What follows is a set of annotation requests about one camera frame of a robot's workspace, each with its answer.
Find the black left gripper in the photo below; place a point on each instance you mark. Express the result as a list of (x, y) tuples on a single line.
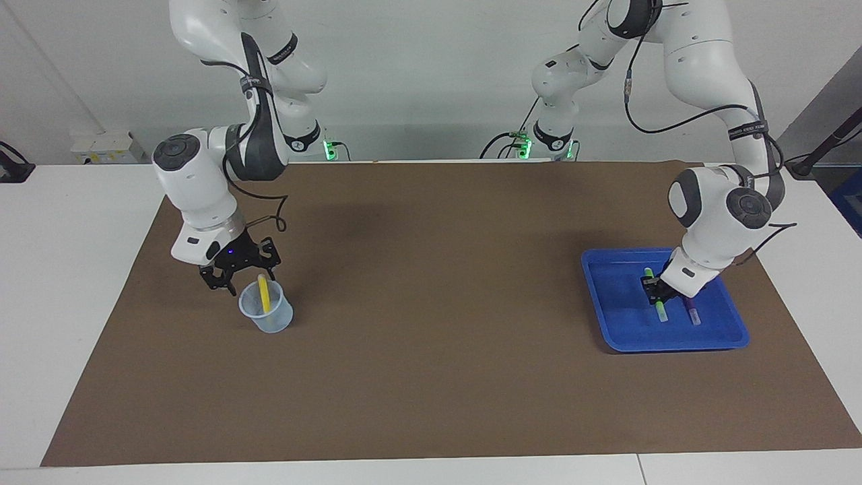
[(667, 288)]

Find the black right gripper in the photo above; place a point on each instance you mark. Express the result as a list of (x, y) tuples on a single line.
[(234, 256)]

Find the green pen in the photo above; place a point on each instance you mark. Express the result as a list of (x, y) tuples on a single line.
[(662, 313)]

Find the yellow pen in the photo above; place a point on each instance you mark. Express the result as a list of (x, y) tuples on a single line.
[(264, 296)]

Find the purple pen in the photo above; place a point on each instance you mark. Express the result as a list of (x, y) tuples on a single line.
[(693, 313)]

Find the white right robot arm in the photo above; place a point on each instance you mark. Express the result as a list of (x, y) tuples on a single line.
[(195, 182)]

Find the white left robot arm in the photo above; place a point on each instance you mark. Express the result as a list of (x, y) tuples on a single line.
[(707, 229)]

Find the blue plastic tray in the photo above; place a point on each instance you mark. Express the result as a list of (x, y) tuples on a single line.
[(619, 316)]

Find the clear plastic cup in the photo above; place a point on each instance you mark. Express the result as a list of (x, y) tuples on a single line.
[(276, 322)]

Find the white power strip box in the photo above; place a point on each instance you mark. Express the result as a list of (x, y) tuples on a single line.
[(101, 148)]

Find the brown table mat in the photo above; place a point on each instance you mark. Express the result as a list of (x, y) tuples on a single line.
[(431, 377)]

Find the black stand with pole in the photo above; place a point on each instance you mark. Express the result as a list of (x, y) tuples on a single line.
[(818, 151)]

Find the blue box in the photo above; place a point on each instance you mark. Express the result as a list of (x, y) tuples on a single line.
[(850, 202)]

